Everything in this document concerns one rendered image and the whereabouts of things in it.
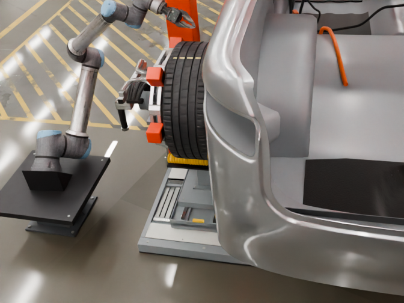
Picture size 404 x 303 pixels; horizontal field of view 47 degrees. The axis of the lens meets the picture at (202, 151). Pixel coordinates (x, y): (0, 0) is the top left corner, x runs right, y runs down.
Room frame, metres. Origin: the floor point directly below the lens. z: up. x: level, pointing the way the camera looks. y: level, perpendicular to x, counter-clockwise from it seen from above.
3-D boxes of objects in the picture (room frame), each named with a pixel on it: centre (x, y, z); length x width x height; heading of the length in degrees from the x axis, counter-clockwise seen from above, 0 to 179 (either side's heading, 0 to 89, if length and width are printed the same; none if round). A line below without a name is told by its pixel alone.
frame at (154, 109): (2.28, 0.15, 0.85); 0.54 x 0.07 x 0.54; 164
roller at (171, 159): (2.14, 0.09, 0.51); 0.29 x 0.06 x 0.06; 74
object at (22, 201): (2.31, 1.01, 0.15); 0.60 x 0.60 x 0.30; 73
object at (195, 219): (2.18, 0.00, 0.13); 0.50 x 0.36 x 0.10; 164
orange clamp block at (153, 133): (1.98, 0.23, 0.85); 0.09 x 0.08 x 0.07; 164
